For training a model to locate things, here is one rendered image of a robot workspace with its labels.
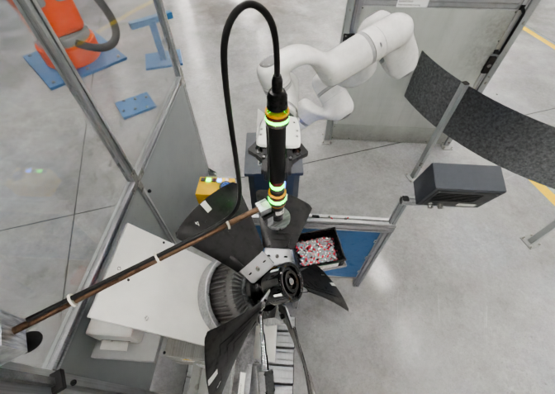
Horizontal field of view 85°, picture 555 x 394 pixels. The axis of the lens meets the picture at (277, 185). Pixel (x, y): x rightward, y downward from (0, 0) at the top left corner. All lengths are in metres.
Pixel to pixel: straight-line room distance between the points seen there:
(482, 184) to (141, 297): 1.22
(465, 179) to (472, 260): 1.46
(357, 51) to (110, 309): 0.91
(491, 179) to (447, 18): 1.48
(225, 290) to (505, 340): 2.00
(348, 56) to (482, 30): 1.96
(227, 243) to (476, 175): 0.95
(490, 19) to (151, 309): 2.59
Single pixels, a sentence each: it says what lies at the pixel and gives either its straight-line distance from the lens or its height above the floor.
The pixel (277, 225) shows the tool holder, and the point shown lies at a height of 1.44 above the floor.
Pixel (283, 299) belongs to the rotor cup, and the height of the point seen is 1.23.
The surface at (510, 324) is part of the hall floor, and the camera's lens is 2.67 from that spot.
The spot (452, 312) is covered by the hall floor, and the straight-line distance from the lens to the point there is 2.50.
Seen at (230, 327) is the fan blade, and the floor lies 1.38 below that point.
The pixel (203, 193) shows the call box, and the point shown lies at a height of 1.07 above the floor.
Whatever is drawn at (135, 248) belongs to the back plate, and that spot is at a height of 1.33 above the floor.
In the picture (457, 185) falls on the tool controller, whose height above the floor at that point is 1.23.
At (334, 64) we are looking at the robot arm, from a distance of 0.84.
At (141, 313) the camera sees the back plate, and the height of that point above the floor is 1.27.
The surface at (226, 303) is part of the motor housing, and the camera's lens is 1.03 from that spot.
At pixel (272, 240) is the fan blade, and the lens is 1.06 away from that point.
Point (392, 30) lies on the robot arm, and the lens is 0.93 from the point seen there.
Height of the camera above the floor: 2.13
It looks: 53 degrees down
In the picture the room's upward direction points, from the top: straight up
